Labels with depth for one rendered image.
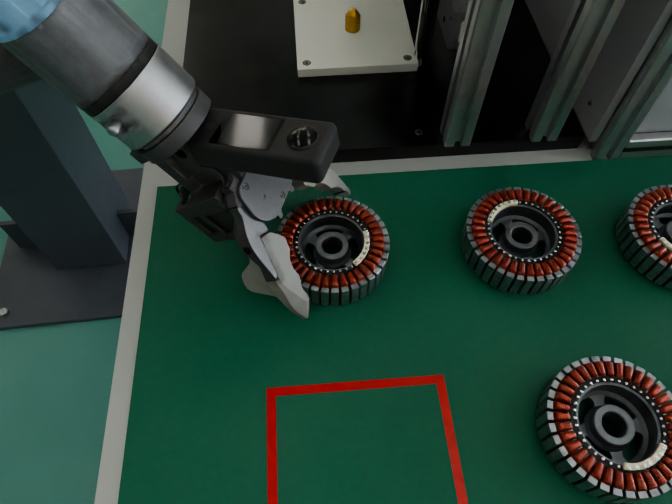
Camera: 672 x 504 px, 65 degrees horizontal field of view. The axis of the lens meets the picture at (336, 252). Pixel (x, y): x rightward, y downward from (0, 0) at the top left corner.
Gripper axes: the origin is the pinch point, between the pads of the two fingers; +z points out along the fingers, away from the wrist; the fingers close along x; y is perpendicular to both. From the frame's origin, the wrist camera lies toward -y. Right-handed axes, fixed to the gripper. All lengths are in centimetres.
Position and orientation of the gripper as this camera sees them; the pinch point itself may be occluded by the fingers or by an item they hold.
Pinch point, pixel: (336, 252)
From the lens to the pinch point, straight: 53.1
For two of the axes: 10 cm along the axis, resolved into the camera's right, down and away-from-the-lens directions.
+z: 6.0, 5.5, 5.8
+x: -2.8, 8.3, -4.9
